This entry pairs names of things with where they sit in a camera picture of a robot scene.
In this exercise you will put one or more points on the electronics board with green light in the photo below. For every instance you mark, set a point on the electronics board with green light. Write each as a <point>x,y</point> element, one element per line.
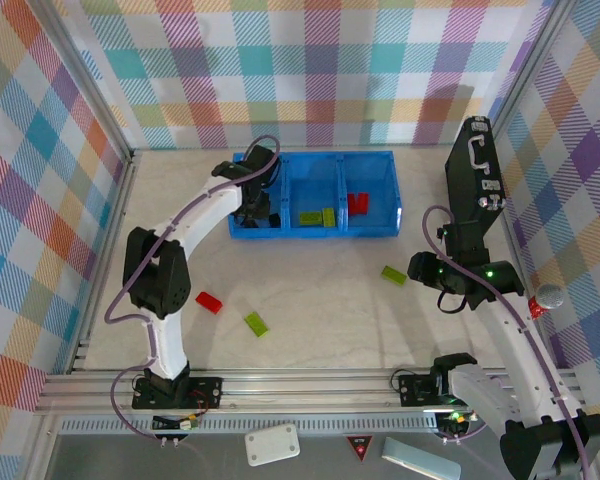
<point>455,420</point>

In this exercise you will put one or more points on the light blue flat object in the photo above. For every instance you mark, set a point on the light blue flat object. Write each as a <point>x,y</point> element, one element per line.
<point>420,460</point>

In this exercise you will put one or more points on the red triangle sticker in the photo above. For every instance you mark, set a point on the red triangle sticker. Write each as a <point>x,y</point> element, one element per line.
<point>359,446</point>

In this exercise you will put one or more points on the small electronics connector board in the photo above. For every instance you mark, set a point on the small electronics connector board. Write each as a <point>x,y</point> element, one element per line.
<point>187,423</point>

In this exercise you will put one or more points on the red glitter toy microphone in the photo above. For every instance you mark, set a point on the red glitter toy microphone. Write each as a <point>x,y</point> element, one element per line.
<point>550,296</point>

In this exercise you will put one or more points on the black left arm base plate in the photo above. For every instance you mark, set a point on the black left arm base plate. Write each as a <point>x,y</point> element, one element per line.
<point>205,392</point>

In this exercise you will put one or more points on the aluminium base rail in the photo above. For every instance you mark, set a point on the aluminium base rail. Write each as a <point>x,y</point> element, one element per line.
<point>305,387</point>

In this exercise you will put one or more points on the white rectangular plate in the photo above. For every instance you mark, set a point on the white rectangular plate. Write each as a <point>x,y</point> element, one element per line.
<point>272,445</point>

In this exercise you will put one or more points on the small black lego brick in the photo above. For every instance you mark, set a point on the small black lego brick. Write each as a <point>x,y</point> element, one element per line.
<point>275,220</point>

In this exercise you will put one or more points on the aluminium frame post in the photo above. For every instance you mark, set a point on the aluminium frame post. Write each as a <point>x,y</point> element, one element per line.
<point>80,75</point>
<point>535,60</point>

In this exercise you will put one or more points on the blue three-compartment plastic bin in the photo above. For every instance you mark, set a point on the blue three-compartment plastic bin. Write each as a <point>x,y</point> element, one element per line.
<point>375,175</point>

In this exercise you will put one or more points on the red lego brick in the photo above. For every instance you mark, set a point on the red lego brick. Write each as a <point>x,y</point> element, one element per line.
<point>364,202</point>
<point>351,206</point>
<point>209,302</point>

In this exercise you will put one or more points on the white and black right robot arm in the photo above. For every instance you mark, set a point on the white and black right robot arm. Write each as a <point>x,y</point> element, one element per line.
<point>525,360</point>

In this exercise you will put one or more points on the aluminium side rail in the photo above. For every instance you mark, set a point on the aluminium side rail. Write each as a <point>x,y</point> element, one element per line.
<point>125,190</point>
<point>516,250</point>

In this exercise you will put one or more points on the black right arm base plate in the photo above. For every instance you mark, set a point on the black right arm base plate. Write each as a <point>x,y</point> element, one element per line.
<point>412,390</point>

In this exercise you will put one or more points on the green lego brick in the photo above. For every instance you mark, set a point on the green lego brick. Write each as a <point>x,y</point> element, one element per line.
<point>256,324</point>
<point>310,218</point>
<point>394,275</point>
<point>328,218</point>

